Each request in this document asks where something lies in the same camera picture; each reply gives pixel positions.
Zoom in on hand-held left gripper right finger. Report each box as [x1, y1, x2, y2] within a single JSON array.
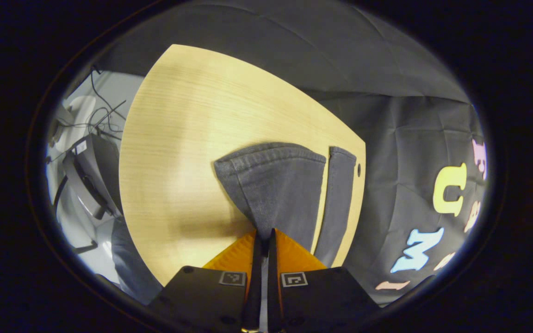
[[266, 228, 380, 333]]

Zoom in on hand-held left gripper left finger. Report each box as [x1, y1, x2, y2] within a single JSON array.
[[148, 230, 262, 333]]

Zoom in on dark grey jeans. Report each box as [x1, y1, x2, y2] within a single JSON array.
[[214, 142, 357, 269]]

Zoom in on person's blue trouser leg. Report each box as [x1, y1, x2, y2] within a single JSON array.
[[111, 217, 164, 306]]

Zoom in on black backdrop cloth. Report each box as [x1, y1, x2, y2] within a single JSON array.
[[95, 0, 487, 306]]

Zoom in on dark grey device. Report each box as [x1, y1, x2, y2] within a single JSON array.
[[62, 133, 124, 221]]

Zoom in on black cable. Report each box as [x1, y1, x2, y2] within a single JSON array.
[[56, 65, 128, 142]]

